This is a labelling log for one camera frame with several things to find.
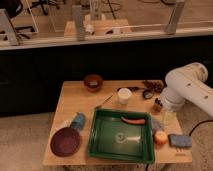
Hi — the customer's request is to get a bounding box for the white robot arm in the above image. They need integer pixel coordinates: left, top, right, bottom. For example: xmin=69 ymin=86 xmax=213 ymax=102
xmin=159 ymin=62 xmax=213 ymax=118

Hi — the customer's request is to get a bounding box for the small brown bowl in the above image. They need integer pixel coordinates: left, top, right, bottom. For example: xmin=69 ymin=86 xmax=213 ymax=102
xmin=84 ymin=74 xmax=103 ymax=92

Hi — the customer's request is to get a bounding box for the white paper cup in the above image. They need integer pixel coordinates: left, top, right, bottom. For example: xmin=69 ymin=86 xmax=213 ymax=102
xmin=118 ymin=88 xmax=132 ymax=105

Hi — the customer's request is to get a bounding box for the small black container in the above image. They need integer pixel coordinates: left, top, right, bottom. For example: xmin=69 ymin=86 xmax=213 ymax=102
xmin=142 ymin=90 xmax=154 ymax=99

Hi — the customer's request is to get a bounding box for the orange hot dog sausage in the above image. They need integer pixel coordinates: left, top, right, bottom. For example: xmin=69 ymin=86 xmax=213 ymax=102
xmin=121 ymin=117 xmax=146 ymax=125

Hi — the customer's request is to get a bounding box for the dark tangled object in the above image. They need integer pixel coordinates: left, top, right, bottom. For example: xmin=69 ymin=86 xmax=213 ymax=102
xmin=143 ymin=80 xmax=164 ymax=93

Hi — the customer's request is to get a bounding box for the green plastic tray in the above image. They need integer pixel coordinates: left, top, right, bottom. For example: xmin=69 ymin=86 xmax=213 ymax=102
xmin=87 ymin=109 xmax=155 ymax=164

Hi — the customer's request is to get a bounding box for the small brown jar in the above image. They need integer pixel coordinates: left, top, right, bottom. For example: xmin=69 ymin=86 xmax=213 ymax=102
xmin=153 ymin=98 xmax=163 ymax=112

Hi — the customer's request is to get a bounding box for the wooden platform with white objects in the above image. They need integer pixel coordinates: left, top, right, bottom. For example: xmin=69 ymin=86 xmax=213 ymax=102
xmin=64 ymin=19 xmax=132 ymax=37

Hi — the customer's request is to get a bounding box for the wooden table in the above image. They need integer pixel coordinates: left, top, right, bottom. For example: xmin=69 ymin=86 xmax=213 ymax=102
xmin=42 ymin=79 xmax=194 ymax=167

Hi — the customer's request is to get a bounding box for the dark red plate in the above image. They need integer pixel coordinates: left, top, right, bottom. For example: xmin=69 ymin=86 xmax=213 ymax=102
xmin=50 ymin=127 xmax=81 ymax=157

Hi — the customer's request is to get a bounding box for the orange fruit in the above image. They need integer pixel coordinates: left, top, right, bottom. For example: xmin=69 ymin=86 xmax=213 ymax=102
xmin=154 ymin=131 xmax=168 ymax=145

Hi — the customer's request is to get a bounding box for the blue sponge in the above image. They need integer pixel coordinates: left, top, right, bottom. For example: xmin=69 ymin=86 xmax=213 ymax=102
xmin=168 ymin=134 xmax=192 ymax=148

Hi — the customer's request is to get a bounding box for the middle grey metal post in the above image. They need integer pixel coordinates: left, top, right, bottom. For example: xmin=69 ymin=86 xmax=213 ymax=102
xmin=72 ymin=5 xmax=85 ymax=41

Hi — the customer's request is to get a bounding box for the grey metal post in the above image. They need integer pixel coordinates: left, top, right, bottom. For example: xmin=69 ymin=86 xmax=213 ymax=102
xmin=0 ymin=9 xmax=20 ymax=46
xmin=165 ymin=0 xmax=185 ymax=35
xmin=72 ymin=5 xmax=85 ymax=41

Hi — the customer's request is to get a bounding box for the right grey metal post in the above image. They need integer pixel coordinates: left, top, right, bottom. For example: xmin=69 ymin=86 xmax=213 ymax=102
xmin=165 ymin=0 xmax=185 ymax=35

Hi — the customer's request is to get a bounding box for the black cable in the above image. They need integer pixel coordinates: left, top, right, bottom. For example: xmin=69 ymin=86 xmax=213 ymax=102
xmin=188 ymin=119 xmax=213 ymax=137

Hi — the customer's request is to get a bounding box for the left grey metal post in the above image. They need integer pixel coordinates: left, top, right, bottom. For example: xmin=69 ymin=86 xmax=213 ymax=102
xmin=0 ymin=9 xmax=20 ymax=46

